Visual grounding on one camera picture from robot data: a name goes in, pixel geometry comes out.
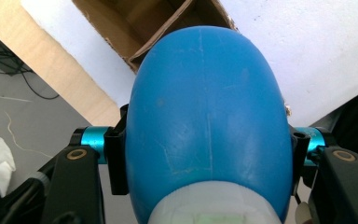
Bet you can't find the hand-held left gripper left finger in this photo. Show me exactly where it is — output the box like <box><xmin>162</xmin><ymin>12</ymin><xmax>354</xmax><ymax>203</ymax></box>
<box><xmin>69</xmin><ymin>104</ymin><xmax>131</xmax><ymax>197</ymax></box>

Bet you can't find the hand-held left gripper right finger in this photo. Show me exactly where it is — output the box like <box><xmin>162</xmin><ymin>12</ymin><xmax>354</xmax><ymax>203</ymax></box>
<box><xmin>287</xmin><ymin>122</ymin><xmax>327</xmax><ymax>198</ymax></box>

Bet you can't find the blue bottle with white cap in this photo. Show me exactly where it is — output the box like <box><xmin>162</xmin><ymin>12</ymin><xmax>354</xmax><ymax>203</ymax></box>
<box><xmin>125</xmin><ymin>25</ymin><xmax>295</xmax><ymax>224</ymax></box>

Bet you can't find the blue cardboard box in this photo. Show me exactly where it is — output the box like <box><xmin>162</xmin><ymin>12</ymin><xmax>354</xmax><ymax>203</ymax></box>
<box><xmin>72</xmin><ymin>0</ymin><xmax>240</xmax><ymax>75</ymax></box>

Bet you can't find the dark cloth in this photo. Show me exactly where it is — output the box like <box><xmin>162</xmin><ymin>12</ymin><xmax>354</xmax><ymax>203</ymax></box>
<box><xmin>310</xmin><ymin>83</ymin><xmax>358</xmax><ymax>161</ymax></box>

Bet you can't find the thin black cable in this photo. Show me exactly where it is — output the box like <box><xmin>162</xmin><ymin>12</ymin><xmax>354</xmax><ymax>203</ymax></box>
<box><xmin>0</xmin><ymin>31</ymin><xmax>61</xmax><ymax>101</ymax></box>

